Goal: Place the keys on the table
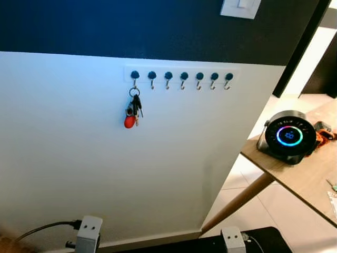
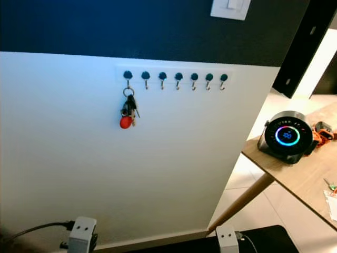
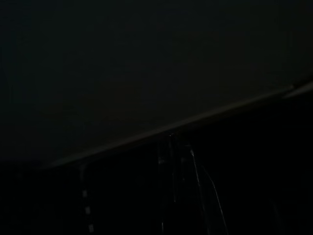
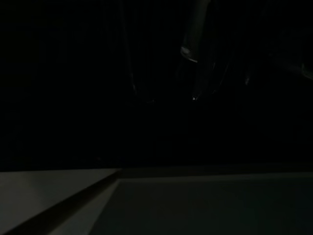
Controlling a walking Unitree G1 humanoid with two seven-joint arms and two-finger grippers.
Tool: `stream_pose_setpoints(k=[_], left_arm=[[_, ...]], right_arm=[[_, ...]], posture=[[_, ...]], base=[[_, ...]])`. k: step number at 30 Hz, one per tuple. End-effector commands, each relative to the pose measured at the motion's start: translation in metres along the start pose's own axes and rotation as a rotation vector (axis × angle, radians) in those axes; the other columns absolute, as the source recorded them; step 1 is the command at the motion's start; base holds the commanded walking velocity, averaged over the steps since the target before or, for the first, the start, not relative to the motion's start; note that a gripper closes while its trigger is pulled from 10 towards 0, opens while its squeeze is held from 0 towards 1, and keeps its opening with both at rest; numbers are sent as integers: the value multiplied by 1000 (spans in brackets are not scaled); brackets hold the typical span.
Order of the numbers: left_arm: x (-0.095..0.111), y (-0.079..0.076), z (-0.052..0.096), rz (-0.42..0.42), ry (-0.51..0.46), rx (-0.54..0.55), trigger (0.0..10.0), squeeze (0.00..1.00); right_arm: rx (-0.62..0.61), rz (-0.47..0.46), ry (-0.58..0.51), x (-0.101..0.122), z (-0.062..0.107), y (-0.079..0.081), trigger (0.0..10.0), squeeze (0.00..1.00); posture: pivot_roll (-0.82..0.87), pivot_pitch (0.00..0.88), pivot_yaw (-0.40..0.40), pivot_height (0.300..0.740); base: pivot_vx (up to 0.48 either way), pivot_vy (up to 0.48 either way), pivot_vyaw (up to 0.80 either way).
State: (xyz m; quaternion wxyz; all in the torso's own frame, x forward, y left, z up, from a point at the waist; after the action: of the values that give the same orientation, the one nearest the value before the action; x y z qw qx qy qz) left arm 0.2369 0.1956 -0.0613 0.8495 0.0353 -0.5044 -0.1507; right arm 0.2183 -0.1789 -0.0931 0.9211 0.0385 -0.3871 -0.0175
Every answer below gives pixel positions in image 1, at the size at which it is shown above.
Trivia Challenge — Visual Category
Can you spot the key bunch with red fob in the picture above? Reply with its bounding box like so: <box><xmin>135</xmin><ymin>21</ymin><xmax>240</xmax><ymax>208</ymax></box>
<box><xmin>124</xmin><ymin>87</ymin><xmax>144</xmax><ymax>129</ymax></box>

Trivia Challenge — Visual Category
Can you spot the orange and black power tool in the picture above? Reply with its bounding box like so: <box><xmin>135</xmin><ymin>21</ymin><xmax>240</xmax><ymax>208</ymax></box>
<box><xmin>314</xmin><ymin>121</ymin><xmax>337</xmax><ymax>143</ymax></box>

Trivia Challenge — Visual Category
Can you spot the clear plastic bag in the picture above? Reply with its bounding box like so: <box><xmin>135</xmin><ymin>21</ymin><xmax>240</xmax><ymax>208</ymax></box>
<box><xmin>327</xmin><ymin>191</ymin><xmax>337</xmax><ymax>222</ymax></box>

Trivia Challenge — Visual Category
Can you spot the wooden table leg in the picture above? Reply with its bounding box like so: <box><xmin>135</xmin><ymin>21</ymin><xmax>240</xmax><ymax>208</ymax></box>
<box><xmin>202</xmin><ymin>173</ymin><xmax>275</xmax><ymax>236</ymax></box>

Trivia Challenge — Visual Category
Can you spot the large black floor mat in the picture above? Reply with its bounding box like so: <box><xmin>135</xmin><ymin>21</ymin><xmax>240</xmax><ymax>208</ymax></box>
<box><xmin>116</xmin><ymin>227</ymin><xmax>293</xmax><ymax>253</ymax></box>

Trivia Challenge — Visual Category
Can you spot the black round glowing-ring appliance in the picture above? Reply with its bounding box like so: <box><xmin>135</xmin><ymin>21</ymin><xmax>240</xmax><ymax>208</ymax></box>
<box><xmin>256</xmin><ymin>110</ymin><xmax>318</xmax><ymax>166</ymax></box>

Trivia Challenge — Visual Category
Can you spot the black metal post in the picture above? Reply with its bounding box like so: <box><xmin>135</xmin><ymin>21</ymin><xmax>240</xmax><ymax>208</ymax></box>
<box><xmin>272</xmin><ymin>0</ymin><xmax>334</xmax><ymax>99</ymax></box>

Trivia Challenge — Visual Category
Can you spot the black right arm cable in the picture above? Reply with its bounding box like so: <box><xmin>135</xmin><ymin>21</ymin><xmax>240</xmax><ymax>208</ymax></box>
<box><xmin>244</xmin><ymin>234</ymin><xmax>264</xmax><ymax>253</ymax></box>

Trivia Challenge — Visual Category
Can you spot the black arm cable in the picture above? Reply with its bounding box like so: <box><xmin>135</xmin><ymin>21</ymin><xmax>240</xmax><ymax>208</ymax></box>
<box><xmin>244</xmin><ymin>234</ymin><xmax>264</xmax><ymax>253</ymax></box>
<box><xmin>9</xmin><ymin>220</ymin><xmax>83</xmax><ymax>249</ymax></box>

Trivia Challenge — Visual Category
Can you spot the white light switch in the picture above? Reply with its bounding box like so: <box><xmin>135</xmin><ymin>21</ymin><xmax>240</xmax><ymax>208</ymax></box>
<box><xmin>220</xmin><ymin>0</ymin><xmax>262</xmax><ymax>20</ymax></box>

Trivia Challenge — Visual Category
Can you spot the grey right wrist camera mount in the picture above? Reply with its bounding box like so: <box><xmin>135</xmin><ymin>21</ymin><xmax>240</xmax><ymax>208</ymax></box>
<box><xmin>220</xmin><ymin>226</ymin><xmax>247</xmax><ymax>253</ymax></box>

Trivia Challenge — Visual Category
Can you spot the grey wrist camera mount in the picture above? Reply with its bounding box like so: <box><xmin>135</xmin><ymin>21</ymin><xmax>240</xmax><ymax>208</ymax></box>
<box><xmin>220</xmin><ymin>226</ymin><xmax>247</xmax><ymax>253</ymax></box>
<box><xmin>75</xmin><ymin>215</ymin><xmax>104</xmax><ymax>253</ymax></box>

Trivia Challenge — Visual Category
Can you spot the white key hook rail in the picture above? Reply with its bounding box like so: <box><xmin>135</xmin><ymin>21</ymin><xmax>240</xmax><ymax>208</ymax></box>
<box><xmin>124</xmin><ymin>65</ymin><xmax>241</xmax><ymax>84</ymax></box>

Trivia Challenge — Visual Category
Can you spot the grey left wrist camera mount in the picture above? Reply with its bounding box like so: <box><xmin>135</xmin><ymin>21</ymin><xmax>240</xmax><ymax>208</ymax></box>
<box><xmin>75</xmin><ymin>215</ymin><xmax>104</xmax><ymax>253</ymax></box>

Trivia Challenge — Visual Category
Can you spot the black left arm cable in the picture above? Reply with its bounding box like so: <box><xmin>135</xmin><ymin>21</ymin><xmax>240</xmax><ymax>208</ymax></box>
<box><xmin>9</xmin><ymin>220</ymin><xmax>83</xmax><ymax>249</ymax></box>

